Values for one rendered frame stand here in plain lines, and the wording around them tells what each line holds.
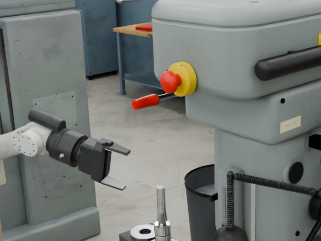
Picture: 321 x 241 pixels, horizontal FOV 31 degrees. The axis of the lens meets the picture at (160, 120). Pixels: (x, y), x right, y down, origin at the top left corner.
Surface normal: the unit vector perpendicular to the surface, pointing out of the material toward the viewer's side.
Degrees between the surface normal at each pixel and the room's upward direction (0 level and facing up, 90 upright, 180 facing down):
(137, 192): 0
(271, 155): 90
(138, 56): 90
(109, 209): 0
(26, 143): 96
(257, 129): 90
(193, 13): 63
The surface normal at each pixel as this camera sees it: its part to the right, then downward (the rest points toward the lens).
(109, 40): 0.64, 0.21
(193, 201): -0.83, 0.26
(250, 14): 0.16, -0.17
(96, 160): -0.45, 0.39
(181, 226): -0.04, -0.95
